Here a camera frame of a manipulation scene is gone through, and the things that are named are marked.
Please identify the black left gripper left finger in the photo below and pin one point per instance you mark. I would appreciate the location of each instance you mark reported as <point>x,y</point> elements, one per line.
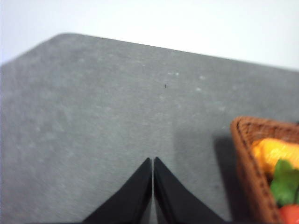
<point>131,204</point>

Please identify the brown wicker basket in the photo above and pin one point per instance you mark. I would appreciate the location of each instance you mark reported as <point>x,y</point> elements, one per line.
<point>255,179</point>

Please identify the yellow toy corn cob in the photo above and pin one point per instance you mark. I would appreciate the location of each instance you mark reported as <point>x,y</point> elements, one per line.
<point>269,151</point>

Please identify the green carrot leaves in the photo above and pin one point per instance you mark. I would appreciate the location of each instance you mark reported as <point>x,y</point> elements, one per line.
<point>285,184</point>

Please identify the red toy carrot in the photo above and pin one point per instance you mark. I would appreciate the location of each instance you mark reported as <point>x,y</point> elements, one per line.
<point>289,214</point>

